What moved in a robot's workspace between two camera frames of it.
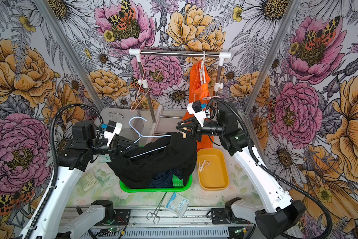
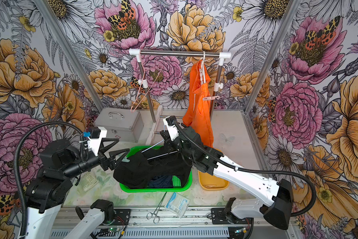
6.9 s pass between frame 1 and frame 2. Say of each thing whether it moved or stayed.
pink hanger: stayed
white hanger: stayed
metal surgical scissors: stayed
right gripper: moved
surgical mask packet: stayed
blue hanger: moved
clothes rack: stayed
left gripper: moved
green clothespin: moved
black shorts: stayed
